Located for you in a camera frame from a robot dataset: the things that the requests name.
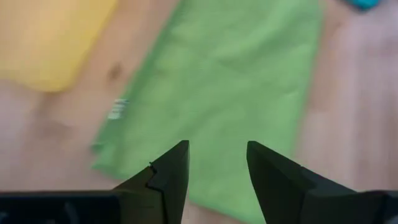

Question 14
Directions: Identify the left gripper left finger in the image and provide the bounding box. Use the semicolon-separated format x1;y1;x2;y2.
113;139;190;224

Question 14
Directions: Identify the yellow translucent plastic bin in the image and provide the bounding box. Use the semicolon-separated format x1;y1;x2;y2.
0;0;119;93

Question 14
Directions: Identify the green microfiber towel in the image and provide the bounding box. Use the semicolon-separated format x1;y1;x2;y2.
90;0;323;224

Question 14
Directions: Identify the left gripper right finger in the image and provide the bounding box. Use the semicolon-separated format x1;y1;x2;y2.
246;140;357;224

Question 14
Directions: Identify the teal microfiber towel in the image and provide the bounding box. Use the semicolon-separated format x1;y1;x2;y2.
341;0;382;11

